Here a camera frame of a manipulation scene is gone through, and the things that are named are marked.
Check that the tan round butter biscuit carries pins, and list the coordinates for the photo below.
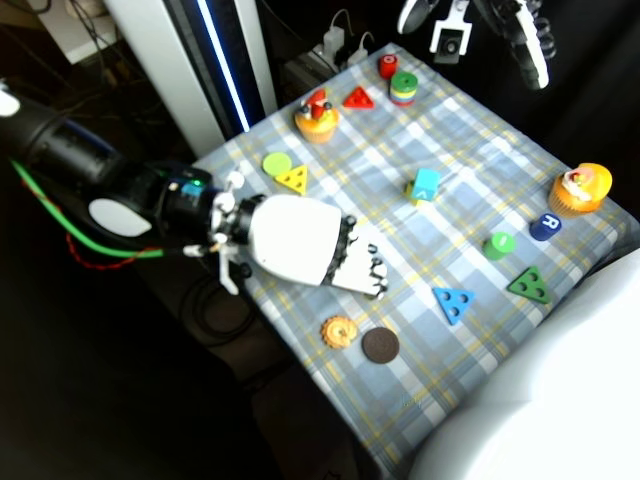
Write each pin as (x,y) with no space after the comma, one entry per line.
(339,331)

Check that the red cylinder block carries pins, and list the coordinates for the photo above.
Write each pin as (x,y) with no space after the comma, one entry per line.
(388,66)

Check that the toy cupcake with strawberries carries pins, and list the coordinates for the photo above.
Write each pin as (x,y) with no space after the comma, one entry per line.
(317,122)

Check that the stack of coloured rings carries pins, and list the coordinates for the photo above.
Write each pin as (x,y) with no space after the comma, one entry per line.
(403,90)

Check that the yellow triangle block with holes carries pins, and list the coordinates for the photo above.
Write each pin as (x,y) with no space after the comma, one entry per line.
(294,181)

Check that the blue plaid tablecloth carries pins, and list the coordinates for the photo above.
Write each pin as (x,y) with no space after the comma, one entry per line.
(450,360)

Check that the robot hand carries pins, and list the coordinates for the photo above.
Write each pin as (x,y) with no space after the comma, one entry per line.
(295,240)

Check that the white pillar with blue light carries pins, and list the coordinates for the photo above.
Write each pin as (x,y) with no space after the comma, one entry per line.
(190,65)

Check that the green cylinder block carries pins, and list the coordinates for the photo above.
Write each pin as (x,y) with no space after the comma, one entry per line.
(499,247)

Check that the brown round sandwich cookie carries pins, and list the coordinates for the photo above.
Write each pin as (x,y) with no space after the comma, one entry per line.
(381,345)

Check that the green triangle block with holes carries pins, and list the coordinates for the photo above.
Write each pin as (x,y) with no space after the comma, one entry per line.
(531,287)

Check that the blue triangle block with holes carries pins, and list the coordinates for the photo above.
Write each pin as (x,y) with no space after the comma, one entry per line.
(452,302)

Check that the red triangle block with holes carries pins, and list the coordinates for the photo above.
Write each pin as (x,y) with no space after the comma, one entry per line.
(359,100)

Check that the blue cylinder with letter R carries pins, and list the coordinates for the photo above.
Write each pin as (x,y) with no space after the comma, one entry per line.
(546,227)

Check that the teal cube block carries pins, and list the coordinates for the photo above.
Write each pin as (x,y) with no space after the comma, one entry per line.
(426,184)

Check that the power strip with white plugs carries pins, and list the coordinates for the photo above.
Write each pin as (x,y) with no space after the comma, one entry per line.
(330,47)

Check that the white mounted camera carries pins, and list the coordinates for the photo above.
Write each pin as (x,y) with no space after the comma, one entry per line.
(451,42)

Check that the green round sandwich cookie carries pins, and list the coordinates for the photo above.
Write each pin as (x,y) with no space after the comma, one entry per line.
(276,162)

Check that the white box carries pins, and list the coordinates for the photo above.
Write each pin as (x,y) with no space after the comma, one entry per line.
(75,30)

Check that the orange toy cupcake with cream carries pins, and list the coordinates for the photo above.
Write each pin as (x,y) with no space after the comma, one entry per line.
(580,192)

